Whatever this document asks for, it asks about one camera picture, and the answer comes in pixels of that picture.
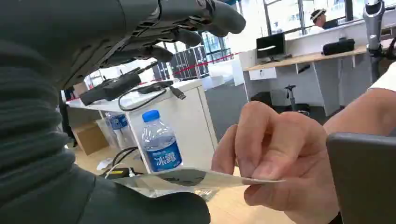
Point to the person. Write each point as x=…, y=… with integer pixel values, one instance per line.
x=318, y=20

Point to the wooden-topped white desk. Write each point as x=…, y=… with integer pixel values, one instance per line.
x=309, y=57

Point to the red barrier tape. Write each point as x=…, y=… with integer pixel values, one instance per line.
x=201, y=65

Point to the white printed card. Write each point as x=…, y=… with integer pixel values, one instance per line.
x=216, y=180

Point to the person's hand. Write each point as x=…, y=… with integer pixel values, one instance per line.
x=287, y=154

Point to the black storage racks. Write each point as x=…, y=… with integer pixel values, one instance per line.
x=188, y=63

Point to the black device with antennas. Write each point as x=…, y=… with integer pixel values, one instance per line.
x=114, y=88

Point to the black computer monitor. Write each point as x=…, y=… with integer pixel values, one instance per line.
x=270, y=45

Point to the grey flat panel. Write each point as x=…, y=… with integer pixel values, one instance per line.
x=365, y=182

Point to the black bag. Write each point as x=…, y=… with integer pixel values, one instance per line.
x=338, y=47

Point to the ribbed grey left arm sleeve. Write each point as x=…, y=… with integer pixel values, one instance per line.
x=28, y=123

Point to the black stool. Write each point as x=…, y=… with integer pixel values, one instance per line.
x=292, y=99

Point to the blue-labelled water bottle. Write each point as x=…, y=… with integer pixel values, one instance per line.
x=119, y=126

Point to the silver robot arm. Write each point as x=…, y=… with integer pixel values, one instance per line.
x=373, y=34

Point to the cardboard box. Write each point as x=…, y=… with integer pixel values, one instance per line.
x=90, y=138

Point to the blue-capped water bottle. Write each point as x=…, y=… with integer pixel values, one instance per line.
x=161, y=145

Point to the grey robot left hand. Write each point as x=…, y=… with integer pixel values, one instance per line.
x=77, y=28

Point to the black power adapter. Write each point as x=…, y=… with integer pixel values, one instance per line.
x=118, y=173

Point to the white drawer unit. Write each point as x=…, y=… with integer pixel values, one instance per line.
x=262, y=74

